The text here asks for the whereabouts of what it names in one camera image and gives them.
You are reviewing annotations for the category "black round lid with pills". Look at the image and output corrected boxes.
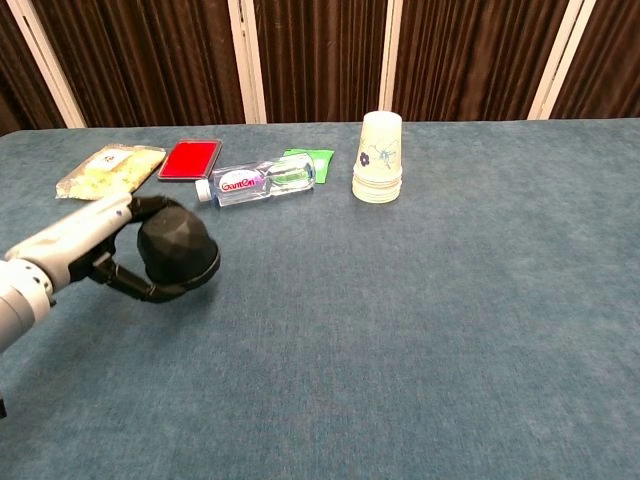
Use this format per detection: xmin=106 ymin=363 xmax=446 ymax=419
xmin=162 ymin=241 xmax=222 ymax=295

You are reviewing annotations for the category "red ink pad case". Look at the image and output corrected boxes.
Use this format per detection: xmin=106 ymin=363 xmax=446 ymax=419
xmin=156 ymin=138 xmax=224 ymax=183

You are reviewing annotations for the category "white partition frame post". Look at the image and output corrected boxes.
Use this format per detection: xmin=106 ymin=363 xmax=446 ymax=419
xmin=378 ymin=0 xmax=404 ymax=114
xmin=527 ymin=0 xmax=597 ymax=121
xmin=7 ymin=0 xmax=87 ymax=129
xmin=227 ymin=0 xmax=268 ymax=125

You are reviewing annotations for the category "green foil packet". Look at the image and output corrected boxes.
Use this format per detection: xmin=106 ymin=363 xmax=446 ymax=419
xmin=282 ymin=147 xmax=335 ymax=185

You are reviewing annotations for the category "clear bag of yellow snacks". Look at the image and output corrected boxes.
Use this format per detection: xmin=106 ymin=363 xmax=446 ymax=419
xmin=54 ymin=143 xmax=167 ymax=201

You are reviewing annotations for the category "blue felt table cover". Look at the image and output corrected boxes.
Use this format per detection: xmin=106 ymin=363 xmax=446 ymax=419
xmin=0 ymin=117 xmax=640 ymax=480

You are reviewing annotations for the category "black faceted dome object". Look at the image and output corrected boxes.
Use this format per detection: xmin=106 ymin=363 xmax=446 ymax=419
xmin=136 ymin=207 xmax=219 ymax=284

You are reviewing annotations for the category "clear plastic water bottle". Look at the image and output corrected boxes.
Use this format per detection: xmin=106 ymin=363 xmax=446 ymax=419
xmin=194 ymin=152 xmax=318 ymax=208

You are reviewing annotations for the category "stack of floral paper cups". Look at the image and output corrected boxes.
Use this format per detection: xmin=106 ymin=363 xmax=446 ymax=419
xmin=351 ymin=110 xmax=404 ymax=204

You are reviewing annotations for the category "brown curtain panel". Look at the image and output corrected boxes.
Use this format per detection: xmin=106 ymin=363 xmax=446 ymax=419
xmin=391 ymin=0 xmax=571 ymax=123
xmin=253 ymin=0 xmax=390 ymax=124
xmin=0 ymin=0 xmax=67 ymax=137
xmin=549 ymin=0 xmax=640 ymax=120
xmin=30 ymin=0 xmax=246 ymax=129

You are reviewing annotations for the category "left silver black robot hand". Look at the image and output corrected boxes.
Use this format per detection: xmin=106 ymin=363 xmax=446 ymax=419
xmin=3 ymin=192 xmax=199 ymax=304

